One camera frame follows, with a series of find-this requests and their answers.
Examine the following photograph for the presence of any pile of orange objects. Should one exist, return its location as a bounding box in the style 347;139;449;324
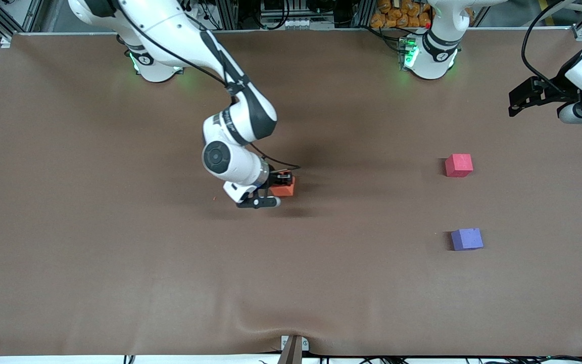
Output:
370;0;433;29

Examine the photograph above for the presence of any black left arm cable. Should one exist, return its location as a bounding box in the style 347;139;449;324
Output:
521;0;572;93

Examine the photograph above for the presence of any brown table mat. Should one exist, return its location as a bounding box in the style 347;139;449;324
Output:
0;28;582;357

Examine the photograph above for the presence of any white connector block row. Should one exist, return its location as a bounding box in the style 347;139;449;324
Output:
262;17;335;30

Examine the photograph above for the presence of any orange foam block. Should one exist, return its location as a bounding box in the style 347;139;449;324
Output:
270;175;296;198

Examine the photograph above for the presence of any red foam block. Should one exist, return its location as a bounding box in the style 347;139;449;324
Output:
445;154;474;178

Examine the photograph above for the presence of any metal table clamp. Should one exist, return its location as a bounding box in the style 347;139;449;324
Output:
277;335;310;364

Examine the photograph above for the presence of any purple foam block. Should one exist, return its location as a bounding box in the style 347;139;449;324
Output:
451;227;484;251

